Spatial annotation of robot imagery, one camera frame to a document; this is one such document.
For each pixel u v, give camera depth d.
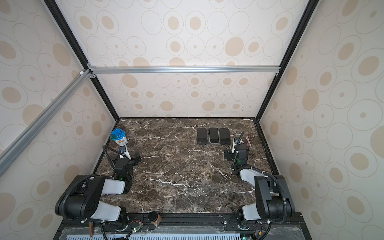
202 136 1.10
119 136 0.97
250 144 1.02
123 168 0.68
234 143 0.82
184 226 0.73
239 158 0.71
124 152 0.76
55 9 0.68
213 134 1.10
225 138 1.06
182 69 0.86
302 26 0.73
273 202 0.44
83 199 0.44
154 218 0.67
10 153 0.51
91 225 0.73
